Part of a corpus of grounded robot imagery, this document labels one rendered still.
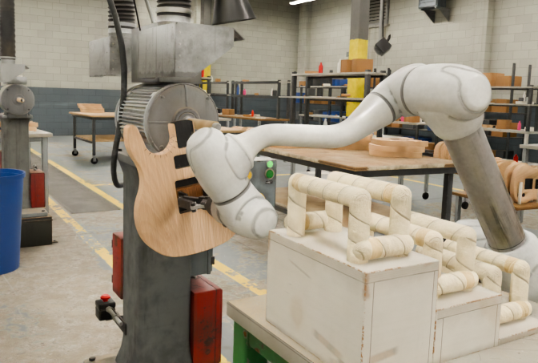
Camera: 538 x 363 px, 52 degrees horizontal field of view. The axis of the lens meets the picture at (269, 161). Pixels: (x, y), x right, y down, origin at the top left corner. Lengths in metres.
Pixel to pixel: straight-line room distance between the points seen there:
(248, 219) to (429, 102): 0.52
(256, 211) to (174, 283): 0.86
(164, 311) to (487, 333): 1.32
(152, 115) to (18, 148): 3.45
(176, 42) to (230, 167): 0.40
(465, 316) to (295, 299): 0.28
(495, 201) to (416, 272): 0.72
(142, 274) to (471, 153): 1.17
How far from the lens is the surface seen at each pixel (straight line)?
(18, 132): 5.14
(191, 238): 1.67
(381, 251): 0.84
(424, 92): 1.40
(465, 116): 1.38
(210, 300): 2.13
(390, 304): 0.84
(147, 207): 1.60
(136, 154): 1.56
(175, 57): 1.48
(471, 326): 1.00
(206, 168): 1.24
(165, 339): 2.13
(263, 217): 1.27
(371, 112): 1.46
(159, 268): 2.03
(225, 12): 1.66
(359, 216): 0.81
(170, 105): 1.78
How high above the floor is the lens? 1.34
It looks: 7 degrees down
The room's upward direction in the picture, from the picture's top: 2 degrees clockwise
